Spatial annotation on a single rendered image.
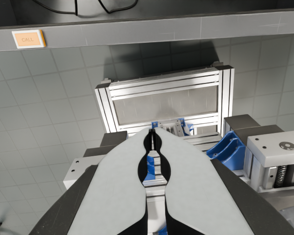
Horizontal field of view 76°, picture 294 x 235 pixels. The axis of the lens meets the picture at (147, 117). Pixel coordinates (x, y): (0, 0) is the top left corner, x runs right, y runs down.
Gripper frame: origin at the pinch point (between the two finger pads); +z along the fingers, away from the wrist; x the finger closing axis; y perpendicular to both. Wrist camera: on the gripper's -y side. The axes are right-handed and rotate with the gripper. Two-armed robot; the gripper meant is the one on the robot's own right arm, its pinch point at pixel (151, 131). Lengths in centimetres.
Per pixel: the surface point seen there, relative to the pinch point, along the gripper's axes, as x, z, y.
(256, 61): 76, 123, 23
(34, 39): -20.8, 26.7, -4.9
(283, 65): 95, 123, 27
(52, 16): -22.3, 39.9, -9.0
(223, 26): 14.5, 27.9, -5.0
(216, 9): 16.7, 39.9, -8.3
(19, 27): -23.7, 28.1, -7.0
